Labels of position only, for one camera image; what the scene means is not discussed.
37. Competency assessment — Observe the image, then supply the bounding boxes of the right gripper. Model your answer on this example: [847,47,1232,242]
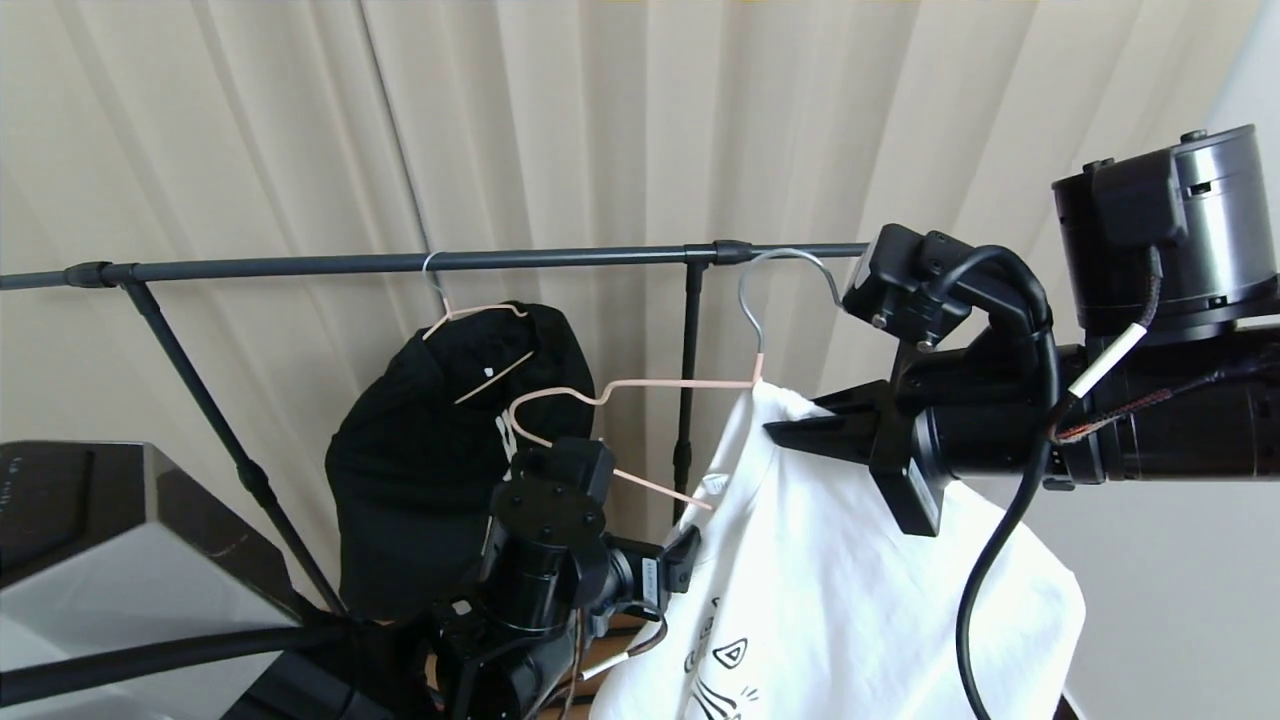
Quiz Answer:
[765,345,1101,536]

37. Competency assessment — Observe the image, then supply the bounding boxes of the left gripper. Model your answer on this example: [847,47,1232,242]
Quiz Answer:
[598,525,703,621]

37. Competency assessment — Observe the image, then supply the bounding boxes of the pink clothes hanger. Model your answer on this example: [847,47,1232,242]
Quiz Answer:
[420,250,536,406]
[508,248,846,511]

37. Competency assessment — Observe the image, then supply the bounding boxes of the white printed garment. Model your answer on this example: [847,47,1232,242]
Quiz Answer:
[590,380,1086,720]

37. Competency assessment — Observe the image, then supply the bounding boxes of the black shorts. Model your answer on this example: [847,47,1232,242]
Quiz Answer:
[325,303,599,621]

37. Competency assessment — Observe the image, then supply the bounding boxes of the black clothes rack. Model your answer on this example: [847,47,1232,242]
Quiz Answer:
[0,240,871,621]

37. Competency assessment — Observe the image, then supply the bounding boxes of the beige curtain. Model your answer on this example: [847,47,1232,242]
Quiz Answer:
[0,0,1266,561]

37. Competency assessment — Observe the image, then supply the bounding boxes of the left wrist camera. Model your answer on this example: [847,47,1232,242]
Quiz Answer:
[535,437,617,496]

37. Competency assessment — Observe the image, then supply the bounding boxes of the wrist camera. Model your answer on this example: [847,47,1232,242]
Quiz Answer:
[535,437,617,496]
[845,225,973,351]

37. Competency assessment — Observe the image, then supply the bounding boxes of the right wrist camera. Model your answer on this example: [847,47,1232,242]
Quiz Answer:
[845,225,973,351]

